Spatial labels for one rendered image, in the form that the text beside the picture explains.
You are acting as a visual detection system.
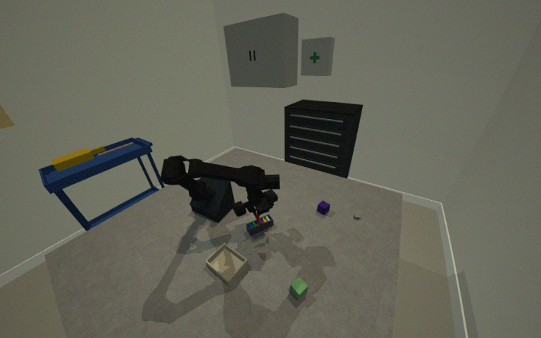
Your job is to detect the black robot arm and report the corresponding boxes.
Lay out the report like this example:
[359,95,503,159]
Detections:
[161,155,280,215]

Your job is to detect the green cube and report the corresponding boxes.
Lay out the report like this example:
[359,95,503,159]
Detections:
[290,277,308,300]

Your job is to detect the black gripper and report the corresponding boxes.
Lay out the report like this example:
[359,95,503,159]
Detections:
[232,189,278,218]

